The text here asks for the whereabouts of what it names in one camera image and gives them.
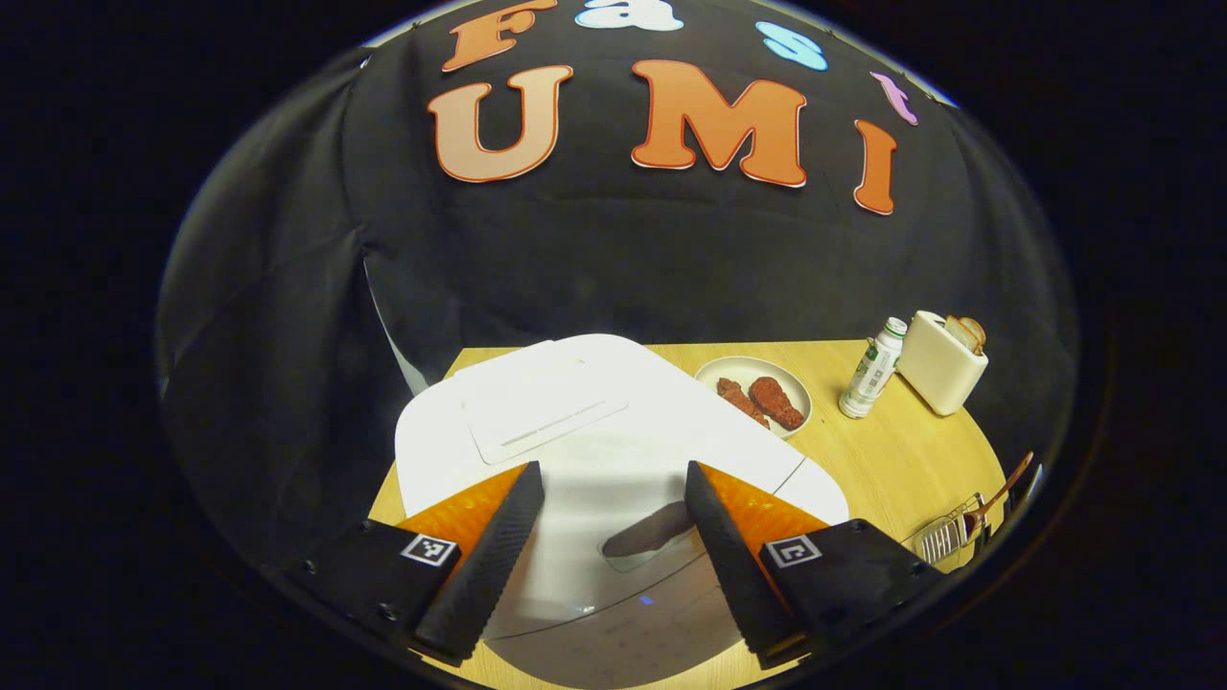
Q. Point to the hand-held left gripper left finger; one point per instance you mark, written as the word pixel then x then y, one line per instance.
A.
pixel 489 565

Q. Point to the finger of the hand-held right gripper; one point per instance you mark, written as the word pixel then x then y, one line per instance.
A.
pixel 1024 494

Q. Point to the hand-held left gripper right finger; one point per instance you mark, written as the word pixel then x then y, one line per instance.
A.
pixel 733 565

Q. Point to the light bread slice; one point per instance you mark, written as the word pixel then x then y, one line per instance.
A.
pixel 957 333

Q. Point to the cream toaster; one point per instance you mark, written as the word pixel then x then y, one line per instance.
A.
pixel 935 369

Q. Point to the black backdrop cloth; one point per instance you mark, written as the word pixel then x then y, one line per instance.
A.
pixel 623 268

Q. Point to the brown crust bread slice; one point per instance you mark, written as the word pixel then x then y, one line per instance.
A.
pixel 976 333

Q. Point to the red meat piece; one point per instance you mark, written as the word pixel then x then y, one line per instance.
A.
pixel 740 398
pixel 778 402

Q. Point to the white plastic bottle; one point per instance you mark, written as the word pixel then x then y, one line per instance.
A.
pixel 872 374

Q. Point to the white rice cooker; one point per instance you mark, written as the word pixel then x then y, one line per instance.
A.
pixel 594 460

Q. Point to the white oval plate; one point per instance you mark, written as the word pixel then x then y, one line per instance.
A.
pixel 719 369

